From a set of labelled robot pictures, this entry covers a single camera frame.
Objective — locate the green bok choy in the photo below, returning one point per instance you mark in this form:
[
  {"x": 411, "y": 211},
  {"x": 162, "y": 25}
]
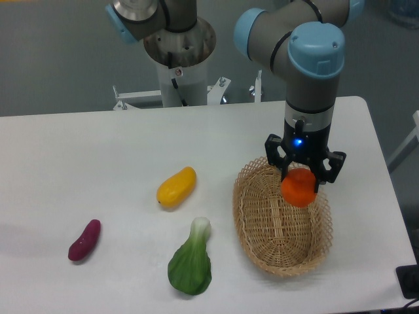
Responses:
[{"x": 189, "y": 270}]

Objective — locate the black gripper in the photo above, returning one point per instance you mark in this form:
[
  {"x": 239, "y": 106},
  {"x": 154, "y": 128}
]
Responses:
[{"x": 305, "y": 141}]

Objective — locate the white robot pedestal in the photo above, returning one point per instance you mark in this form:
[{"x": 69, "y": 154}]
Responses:
[{"x": 181, "y": 61}]

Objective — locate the yellow mango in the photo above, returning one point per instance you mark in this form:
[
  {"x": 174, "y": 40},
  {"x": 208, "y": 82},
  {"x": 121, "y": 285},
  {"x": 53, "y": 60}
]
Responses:
[{"x": 176, "y": 189}]

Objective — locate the woven wicker basket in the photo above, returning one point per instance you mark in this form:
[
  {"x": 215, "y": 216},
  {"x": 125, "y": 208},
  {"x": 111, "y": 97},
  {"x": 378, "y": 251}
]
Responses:
[{"x": 277, "y": 237}]

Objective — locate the purple sweet potato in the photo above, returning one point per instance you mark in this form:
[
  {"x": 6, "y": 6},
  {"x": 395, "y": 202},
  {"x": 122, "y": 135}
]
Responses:
[{"x": 86, "y": 242}]

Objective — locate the black device at edge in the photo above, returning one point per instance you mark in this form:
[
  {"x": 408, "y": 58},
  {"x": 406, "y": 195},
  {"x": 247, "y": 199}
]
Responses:
[{"x": 408, "y": 280}]

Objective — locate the white frame at right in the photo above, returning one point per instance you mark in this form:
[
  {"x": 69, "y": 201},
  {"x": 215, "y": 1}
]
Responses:
[{"x": 406, "y": 147}]

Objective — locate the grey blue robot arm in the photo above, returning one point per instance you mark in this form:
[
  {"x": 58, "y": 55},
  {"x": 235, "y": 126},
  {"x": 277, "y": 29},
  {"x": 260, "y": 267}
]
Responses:
[{"x": 302, "y": 43}]

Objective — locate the orange fruit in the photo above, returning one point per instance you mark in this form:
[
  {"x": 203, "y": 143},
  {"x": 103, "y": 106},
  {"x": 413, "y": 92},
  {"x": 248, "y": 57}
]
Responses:
[{"x": 298, "y": 187}]

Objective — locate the blue object top right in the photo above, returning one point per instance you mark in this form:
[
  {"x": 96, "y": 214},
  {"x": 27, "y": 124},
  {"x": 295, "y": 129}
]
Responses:
[{"x": 404, "y": 12}]

